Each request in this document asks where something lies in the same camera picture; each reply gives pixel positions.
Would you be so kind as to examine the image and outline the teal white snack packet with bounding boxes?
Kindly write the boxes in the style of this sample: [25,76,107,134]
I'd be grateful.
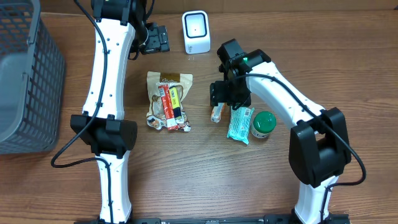
[226,107,255,145]

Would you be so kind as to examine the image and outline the orange white small packet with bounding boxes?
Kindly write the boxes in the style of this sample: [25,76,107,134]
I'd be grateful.
[211,103,225,123]

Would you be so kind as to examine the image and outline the red snack bar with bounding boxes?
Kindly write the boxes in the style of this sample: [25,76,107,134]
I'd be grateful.
[158,85,178,130]

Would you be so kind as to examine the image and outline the yellow black tube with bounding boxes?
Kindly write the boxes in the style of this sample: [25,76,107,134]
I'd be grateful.
[169,86,183,123]

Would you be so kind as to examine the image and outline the beige snack bag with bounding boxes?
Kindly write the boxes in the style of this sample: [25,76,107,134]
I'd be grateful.
[146,72,193,133]

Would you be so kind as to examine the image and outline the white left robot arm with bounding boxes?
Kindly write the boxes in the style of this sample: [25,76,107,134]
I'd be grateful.
[50,0,169,223]

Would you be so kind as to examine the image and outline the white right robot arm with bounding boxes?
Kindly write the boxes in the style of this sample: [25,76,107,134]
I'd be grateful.
[210,39,366,223]

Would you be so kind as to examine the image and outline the white barcode scanner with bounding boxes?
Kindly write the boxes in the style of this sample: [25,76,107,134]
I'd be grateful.
[182,10,211,54]

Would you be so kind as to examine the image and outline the green lid jar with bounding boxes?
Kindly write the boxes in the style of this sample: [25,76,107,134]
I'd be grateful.
[251,111,277,139]

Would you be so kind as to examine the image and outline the grey plastic mesh basket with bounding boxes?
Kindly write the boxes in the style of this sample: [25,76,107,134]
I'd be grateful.
[1,0,66,154]

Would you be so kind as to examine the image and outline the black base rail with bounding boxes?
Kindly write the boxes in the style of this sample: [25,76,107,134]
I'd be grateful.
[75,214,351,224]

